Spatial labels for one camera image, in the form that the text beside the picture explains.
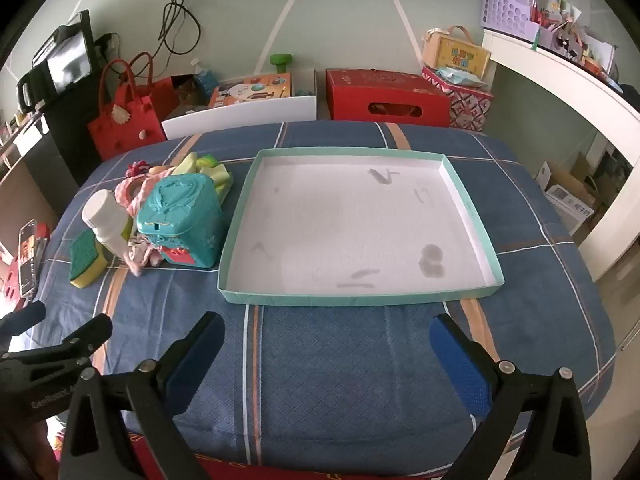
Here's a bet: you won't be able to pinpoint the red cardboard box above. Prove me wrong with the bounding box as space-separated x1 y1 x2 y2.
325 68 452 129

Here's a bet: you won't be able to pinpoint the pink white zigzag cloth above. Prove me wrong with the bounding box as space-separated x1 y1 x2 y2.
114 177 153 218

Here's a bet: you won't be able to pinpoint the crumpled pink floral cloth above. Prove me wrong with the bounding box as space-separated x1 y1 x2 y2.
125 237 167 277

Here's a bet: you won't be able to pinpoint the plaid blue blanket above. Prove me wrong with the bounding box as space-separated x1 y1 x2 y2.
37 120 616 480

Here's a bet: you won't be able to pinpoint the white plastic bottle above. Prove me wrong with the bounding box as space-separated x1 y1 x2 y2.
81 189 134 261

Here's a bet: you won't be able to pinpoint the blue face mask pack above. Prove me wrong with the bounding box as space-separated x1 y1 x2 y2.
434 66 487 92

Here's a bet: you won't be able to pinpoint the black screen device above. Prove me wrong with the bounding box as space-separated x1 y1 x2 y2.
17 9 109 112

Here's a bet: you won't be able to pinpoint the black cabinet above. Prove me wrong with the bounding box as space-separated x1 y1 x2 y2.
40 105 103 188

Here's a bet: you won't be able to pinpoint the white board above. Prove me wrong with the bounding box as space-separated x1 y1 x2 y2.
162 95 318 141

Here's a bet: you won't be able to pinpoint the red white patterned box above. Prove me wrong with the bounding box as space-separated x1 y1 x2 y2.
420 66 496 134

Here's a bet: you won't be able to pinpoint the orange printed box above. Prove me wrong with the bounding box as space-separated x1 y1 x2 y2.
207 72 293 109

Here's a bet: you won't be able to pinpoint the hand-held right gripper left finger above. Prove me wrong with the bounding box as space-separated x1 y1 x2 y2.
59 311 224 480

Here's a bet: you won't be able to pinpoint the red felt bag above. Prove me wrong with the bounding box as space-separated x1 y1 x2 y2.
87 52 169 162

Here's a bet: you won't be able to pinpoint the purple file holder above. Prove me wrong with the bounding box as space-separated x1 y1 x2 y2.
480 0 542 44

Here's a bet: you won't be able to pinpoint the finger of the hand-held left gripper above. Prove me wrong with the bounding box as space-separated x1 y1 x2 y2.
0 313 113 377
0 301 47 348

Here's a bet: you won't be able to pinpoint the black cables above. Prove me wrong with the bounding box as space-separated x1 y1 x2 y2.
150 0 202 63

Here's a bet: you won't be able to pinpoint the white shelf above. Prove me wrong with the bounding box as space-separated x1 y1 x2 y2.
481 29 640 283

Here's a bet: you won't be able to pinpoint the yellow box with handle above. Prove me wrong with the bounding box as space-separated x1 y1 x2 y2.
422 25 493 81

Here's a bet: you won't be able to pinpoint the white carton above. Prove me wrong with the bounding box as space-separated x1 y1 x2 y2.
534 160 597 235

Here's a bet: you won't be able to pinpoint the brown cardboard box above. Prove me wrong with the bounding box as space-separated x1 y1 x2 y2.
570 151 607 197

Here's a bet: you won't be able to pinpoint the teal-rimmed white tray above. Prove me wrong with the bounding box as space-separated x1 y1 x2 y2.
217 147 504 306

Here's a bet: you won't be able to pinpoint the phone on stand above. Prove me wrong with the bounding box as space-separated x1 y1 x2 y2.
17 219 42 302

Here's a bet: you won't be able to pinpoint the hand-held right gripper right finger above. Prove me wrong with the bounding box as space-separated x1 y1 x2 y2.
431 313 593 480

